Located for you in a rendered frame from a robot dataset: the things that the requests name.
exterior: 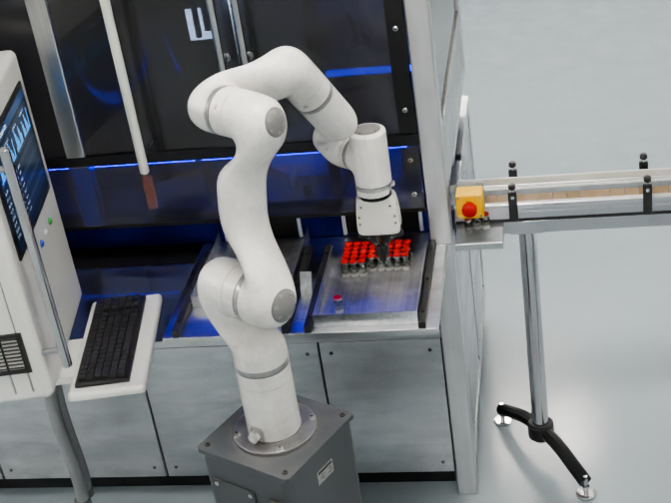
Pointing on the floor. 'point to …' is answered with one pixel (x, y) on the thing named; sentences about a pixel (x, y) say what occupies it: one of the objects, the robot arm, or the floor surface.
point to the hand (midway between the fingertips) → (382, 251)
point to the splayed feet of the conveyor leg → (548, 444)
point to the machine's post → (435, 168)
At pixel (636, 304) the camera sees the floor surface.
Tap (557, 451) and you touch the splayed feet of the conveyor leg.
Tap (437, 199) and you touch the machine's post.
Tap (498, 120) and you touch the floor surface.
